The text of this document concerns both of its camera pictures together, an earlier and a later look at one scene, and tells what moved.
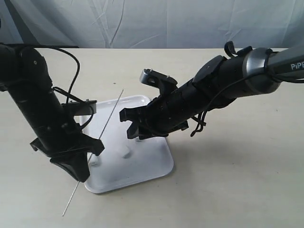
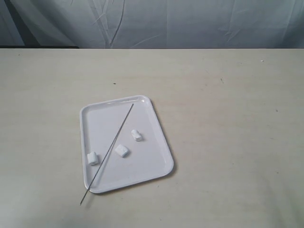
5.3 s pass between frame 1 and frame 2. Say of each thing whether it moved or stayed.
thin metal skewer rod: moved
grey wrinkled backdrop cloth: stayed
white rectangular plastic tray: stayed
